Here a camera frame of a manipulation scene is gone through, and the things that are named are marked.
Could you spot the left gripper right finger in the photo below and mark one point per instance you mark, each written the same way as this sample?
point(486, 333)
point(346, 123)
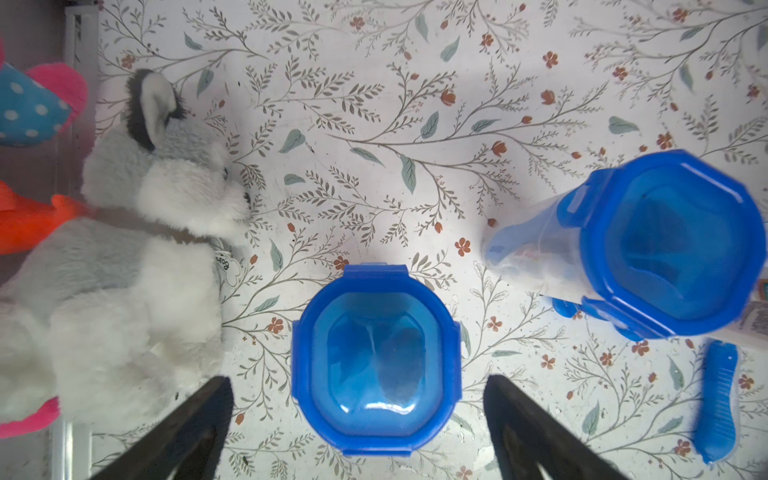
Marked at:
point(529, 443)

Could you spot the lower white pink plush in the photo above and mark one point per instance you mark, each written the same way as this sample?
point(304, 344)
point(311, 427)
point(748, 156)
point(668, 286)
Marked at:
point(45, 416)

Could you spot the white pink plush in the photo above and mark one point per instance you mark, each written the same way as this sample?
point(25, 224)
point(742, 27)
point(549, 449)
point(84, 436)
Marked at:
point(45, 416)
point(40, 103)

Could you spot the blue container lid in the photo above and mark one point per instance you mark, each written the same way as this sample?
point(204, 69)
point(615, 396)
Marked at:
point(376, 362)

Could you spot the clear plastic container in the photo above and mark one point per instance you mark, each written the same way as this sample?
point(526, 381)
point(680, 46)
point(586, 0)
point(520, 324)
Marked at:
point(533, 251)

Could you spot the white small plush dog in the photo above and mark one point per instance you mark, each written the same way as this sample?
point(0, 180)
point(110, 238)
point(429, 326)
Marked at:
point(116, 314)

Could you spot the blue toothbrush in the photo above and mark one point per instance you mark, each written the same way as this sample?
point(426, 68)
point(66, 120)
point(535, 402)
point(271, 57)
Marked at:
point(716, 433)

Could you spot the red plush toy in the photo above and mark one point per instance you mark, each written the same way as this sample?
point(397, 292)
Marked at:
point(26, 222)

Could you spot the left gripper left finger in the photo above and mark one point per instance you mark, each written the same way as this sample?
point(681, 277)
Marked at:
point(187, 444)

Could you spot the upper white pink plush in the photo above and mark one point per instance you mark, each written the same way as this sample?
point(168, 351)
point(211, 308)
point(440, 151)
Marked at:
point(40, 103)

